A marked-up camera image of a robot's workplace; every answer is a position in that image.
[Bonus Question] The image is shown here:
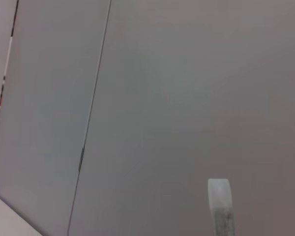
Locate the grey marker pen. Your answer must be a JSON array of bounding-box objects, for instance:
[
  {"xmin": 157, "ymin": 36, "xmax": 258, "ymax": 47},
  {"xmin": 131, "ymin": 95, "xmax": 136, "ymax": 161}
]
[{"xmin": 207, "ymin": 178, "xmax": 236, "ymax": 236}]

